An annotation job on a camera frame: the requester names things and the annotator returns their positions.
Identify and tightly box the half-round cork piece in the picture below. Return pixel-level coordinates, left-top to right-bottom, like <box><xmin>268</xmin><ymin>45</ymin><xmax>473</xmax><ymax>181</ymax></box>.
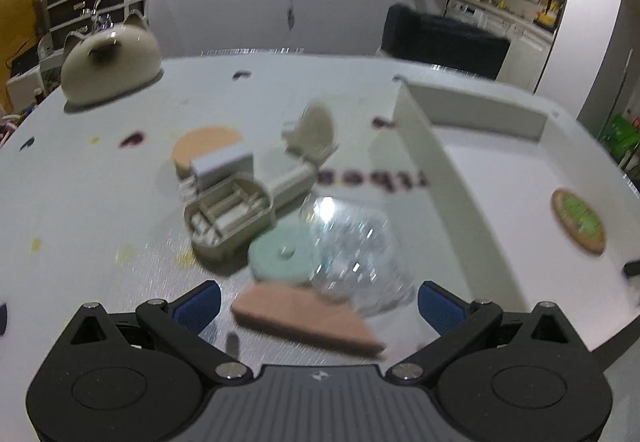
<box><xmin>230</xmin><ymin>282</ymin><xmax>386</xmax><ymax>356</ymax></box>

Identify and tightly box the clear plastic blister case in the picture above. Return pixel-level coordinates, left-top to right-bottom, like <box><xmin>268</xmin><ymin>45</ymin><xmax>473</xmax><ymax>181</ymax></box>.
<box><xmin>299</xmin><ymin>196</ymin><xmax>416</xmax><ymax>316</ymax></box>

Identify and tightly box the mint green round disc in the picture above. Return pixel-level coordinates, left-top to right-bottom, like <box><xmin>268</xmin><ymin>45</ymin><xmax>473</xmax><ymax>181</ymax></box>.
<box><xmin>247</xmin><ymin>223</ymin><xmax>319</xmax><ymax>285</ymax></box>

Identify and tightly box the white shallow tray box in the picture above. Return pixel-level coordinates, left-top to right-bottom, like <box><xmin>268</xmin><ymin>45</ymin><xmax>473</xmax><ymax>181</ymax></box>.
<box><xmin>393</xmin><ymin>79</ymin><xmax>639</xmax><ymax>349</ymax></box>

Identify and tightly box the beige open compartment case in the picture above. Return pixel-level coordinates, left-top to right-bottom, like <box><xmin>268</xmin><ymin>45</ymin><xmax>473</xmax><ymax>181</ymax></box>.
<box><xmin>183</xmin><ymin>173</ymin><xmax>276</xmax><ymax>261</ymax></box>

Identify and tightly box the round cork frog coaster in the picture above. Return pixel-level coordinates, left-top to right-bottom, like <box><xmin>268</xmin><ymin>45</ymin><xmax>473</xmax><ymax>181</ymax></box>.
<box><xmin>551</xmin><ymin>188</ymin><xmax>606</xmax><ymax>256</ymax></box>

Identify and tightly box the white small rectangular box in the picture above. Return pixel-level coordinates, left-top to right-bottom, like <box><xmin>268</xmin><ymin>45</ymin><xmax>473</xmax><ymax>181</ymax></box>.
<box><xmin>179</xmin><ymin>143</ymin><xmax>254</xmax><ymax>202</ymax></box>

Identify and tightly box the round orange cork coaster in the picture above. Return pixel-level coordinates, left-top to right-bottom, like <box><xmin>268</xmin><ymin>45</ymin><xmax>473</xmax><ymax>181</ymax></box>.
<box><xmin>170</xmin><ymin>126</ymin><xmax>243</xmax><ymax>178</ymax></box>

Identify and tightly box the beige round lid container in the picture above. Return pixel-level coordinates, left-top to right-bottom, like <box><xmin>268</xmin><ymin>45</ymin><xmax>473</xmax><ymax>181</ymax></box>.
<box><xmin>266</xmin><ymin>102</ymin><xmax>337</xmax><ymax>210</ymax></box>

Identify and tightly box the green box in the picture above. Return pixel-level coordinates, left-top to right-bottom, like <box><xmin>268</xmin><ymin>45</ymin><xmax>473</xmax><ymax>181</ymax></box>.
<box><xmin>599</xmin><ymin>114</ymin><xmax>639</xmax><ymax>166</ymax></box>

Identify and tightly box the beige cat-ear ceramic holder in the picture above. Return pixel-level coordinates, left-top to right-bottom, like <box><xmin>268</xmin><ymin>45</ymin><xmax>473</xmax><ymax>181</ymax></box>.
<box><xmin>61</xmin><ymin>10</ymin><xmax>162</xmax><ymax>108</ymax></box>

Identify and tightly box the dark blue armchair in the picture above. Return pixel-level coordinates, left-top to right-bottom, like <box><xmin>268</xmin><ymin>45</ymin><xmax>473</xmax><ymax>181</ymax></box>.
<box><xmin>381</xmin><ymin>3</ymin><xmax>510</xmax><ymax>80</ymax></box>

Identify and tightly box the white washing machine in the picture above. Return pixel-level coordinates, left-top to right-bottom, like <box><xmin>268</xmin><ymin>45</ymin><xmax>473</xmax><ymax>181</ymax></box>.
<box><xmin>445</xmin><ymin>0</ymin><xmax>485</xmax><ymax>28</ymax></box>

